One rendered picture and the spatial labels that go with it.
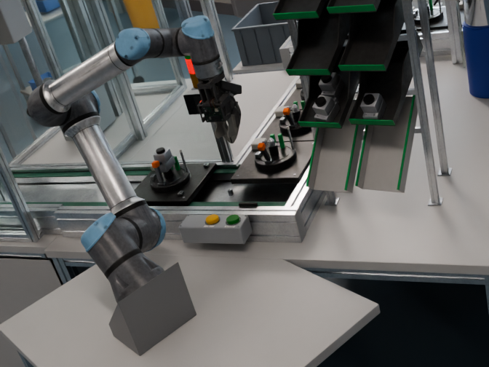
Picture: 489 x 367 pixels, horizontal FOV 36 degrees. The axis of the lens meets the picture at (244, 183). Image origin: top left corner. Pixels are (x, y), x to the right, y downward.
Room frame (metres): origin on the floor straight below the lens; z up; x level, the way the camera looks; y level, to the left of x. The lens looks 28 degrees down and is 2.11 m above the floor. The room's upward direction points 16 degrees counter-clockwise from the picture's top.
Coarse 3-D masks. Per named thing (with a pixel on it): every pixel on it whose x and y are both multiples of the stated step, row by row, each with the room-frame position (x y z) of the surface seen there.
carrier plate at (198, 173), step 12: (192, 168) 2.33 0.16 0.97; (204, 168) 2.31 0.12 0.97; (216, 168) 2.32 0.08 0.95; (144, 180) 2.35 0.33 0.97; (192, 180) 2.25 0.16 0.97; (204, 180) 2.24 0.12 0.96; (144, 192) 2.26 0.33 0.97; (156, 192) 2.23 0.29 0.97; (168, 192) 2.21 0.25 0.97; (192, 192) 2.16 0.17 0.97; (156, 204) 2.18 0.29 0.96; (168, 204) 2.15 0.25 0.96; (180, 204) 2.13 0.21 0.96
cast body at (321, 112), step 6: (324, 96) 1.93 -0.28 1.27; (318, 102) 1.91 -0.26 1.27; (324, 102) 1.90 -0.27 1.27; (330, 102) 1.91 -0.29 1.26; (336, 102) 1.93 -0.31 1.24; (318, 108) 1.90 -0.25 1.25; (324, 108) 1.89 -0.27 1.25; (330, 108) 1.90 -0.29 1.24; (336, 108) 1.92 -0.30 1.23; (318, 114) 1.92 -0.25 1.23; (324, 114) 1.90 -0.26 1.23; (330, 114) 1.90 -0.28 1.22; (336, 114) 1.92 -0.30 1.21; (318, 120) 1.92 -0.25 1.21; (324, 120) 1.90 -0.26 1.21; (330, 120) 1.90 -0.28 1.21
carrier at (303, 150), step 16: (288, 128) 2.22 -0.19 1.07; (256, 144) 2.34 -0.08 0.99; (272, 144) 2.22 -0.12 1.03; (288, 144) 2.31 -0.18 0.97; (304, 144) 2.28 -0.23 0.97; (256, 160) 2.22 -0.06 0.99; (272, 160) 2.18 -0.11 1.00; (288, 160) 2.17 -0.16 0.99; (304, 160) 2.16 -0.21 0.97; (240, 176) 2.18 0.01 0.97; (256, 176) 2.15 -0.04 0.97; (272, 176) 2.12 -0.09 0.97; (288, 176) 2.09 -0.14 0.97
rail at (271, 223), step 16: (64, 208) 2.33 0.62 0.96; (80, 208) 2.29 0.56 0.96; (96, 208) 2.26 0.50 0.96; (160, 208) 2.14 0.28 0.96; (176, 208) 2.11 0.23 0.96; (192, 208) 2.08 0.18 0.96; (208, 208) 2.05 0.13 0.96; (224, 208) 2.02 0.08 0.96; (240, 208) 2.00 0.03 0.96; (256, 208) 1.97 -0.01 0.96; (272, 208) 1.94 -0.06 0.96; (288, 208) 1.92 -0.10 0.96; (64, 224) 2.30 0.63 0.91; (80, 224) 2.27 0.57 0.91; (176, 224) 2.08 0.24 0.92; (256, 224) 1.94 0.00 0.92; (272, 224) 1.91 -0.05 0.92; (288, 224) 1.89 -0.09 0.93; (256, 240) 1.95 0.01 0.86; (272, 240) 1.92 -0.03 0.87; (288, 240) 1.89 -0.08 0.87
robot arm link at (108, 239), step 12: (108, 216) 1.79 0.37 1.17; (96, 228) 1.75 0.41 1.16; (108, 228) 1.75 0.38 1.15; (120, 228) 1.77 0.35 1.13; (132, 228) 1.80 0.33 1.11; (84, 240) 1.75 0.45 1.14; (96, 240) 1.73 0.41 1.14; (108, 240) 1.73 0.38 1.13; (120, 240) 1.73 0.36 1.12; (132, 240) 1.76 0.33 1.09; (96, 252) 1.72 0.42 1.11; (108, 252) 1.71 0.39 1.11; (120, 252) 1.70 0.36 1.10; (108, 264) 1.69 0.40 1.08
